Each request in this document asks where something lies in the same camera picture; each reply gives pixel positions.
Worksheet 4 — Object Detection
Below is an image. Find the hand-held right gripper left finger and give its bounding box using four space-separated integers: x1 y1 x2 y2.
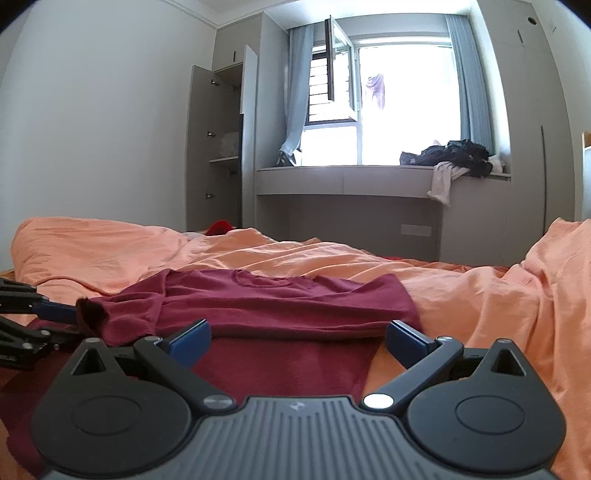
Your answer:
69 318 236 414

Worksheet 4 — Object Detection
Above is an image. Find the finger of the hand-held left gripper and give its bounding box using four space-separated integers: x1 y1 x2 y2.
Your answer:
0 316 86 372
0 281 80 326

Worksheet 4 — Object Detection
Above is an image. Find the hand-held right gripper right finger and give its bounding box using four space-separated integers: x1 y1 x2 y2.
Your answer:
360 319 532 412

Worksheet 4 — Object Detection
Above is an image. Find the pile of dark clothes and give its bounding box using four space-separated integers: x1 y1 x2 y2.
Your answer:
399 138 494 178

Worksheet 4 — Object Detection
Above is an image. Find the orange blanket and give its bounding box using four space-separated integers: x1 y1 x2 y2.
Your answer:
9 217 591 480

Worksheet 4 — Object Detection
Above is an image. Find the grey window bench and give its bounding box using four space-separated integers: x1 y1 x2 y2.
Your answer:
255 163 513 268

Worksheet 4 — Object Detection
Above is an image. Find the white cloth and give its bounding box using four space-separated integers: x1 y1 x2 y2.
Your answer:
427 161 472 206

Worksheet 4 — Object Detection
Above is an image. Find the grey wardrobe with open door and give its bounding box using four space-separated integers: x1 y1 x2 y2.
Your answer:
185 11 291 232

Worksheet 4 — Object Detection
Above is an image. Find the window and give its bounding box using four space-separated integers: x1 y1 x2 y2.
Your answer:
302 16 465 167

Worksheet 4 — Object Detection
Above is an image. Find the tall grey cabinet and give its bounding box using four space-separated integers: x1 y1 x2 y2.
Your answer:
468 0 583 268

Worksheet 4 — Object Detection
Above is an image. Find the purple hanging garment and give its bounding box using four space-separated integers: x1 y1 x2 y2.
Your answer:
364 72 387 112

